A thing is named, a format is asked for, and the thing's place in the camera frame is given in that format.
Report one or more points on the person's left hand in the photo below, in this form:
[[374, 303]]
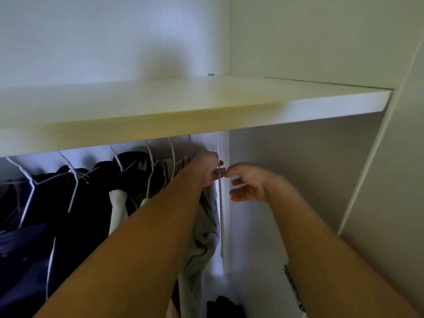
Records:
[[204, 165]]

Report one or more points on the person's right hand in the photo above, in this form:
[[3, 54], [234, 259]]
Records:
[[256, 182]]

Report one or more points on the person's left fingers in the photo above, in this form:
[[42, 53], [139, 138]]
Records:
[[219, 171]]

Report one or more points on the person's right middle finger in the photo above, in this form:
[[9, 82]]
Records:
[[241, 194]]

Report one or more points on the person's right thumb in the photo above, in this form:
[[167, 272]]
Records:
[[234, 169]]

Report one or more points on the person's left forearm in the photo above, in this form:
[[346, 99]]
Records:
[[145, 241]]

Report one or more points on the person's right forearm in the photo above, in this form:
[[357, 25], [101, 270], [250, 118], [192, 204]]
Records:
[[331, 258]]

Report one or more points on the grey hanging garment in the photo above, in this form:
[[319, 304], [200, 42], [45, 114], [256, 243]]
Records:
[[205, 228]]

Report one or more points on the white closet shelf board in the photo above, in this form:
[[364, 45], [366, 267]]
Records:
[[185, 105]]

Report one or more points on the black jacket with white stripe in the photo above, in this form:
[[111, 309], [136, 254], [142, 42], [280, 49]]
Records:
[[132, 182]]

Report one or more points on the black folded clothing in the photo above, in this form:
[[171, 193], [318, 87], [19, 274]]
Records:
[[225, 308]]

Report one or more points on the white closet door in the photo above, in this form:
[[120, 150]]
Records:
[[391, 195]]

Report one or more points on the dark navy hanging garment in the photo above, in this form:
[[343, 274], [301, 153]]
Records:
[[23, 254]]

